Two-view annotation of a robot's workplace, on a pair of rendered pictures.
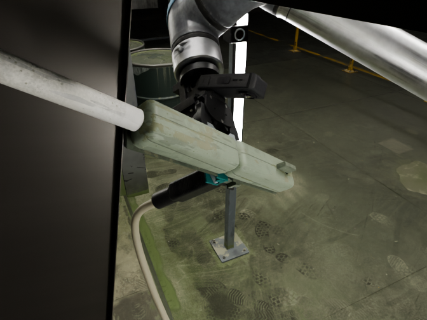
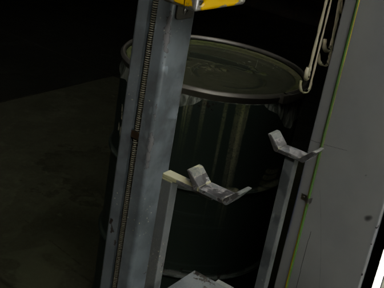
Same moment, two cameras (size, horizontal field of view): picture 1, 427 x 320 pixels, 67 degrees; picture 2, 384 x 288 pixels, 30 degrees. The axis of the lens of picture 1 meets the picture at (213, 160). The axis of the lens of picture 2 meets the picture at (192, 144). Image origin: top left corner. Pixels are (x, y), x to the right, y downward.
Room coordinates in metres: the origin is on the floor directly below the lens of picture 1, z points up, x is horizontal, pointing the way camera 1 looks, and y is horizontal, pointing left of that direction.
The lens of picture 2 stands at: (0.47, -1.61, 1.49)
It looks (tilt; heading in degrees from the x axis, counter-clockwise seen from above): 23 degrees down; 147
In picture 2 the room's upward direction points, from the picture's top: 10 degrees clockwise
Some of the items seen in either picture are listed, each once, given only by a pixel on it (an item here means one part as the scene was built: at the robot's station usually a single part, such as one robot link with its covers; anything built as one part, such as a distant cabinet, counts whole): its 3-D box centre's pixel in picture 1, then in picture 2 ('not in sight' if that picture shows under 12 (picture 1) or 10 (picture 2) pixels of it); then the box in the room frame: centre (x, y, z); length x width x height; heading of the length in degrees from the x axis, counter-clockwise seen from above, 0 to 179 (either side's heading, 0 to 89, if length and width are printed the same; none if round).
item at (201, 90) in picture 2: not in sight; (192, 191); (-1.26, -0.45, 0.44); 0.59 x 0.58 x 0.89; 6
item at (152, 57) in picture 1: (157, 58); not in sight; (2.92, 0.50, 0.86); 0.54 x 0.54 x 0.01
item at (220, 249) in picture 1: (229, 246); not in sight; (1.50, -0.10, 0.01); 0.20 x 0.20 x 0.01; 25
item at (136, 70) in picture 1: (161, 102); not in sight; (2.92, 0.50, 0.44); 0.59 x 0.58 x 0.89; 39
